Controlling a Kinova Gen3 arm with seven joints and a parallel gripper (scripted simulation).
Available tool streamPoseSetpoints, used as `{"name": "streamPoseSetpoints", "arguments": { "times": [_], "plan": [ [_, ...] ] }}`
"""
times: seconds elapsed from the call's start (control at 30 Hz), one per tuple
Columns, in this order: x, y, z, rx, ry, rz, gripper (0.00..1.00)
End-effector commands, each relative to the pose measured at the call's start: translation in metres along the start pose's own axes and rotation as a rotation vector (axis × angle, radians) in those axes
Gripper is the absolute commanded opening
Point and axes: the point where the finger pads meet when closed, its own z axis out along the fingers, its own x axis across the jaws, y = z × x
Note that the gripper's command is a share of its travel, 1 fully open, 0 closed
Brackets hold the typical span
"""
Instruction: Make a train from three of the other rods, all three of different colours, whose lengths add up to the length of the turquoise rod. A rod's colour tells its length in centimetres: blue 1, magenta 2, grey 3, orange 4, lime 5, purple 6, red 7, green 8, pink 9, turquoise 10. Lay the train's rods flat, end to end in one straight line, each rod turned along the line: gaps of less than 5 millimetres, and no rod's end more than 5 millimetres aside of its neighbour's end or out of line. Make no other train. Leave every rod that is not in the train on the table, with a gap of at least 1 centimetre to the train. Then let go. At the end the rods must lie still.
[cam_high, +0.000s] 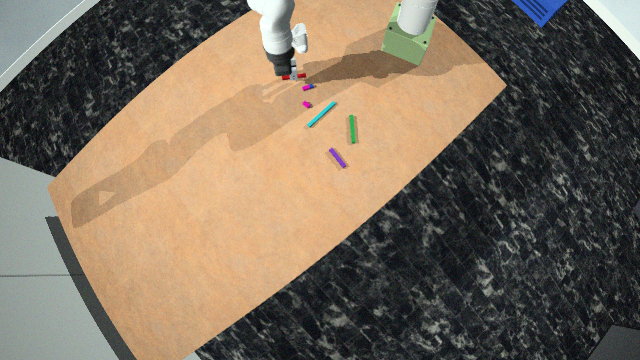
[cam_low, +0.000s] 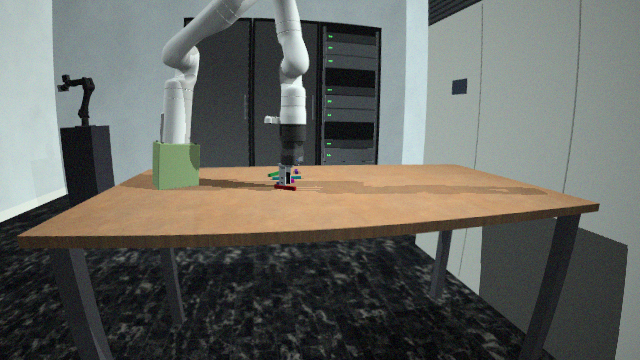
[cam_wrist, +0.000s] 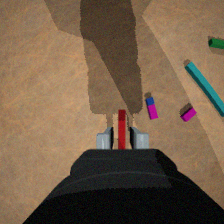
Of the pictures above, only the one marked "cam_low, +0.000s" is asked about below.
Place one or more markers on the red rod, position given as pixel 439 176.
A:
pixel 285 187

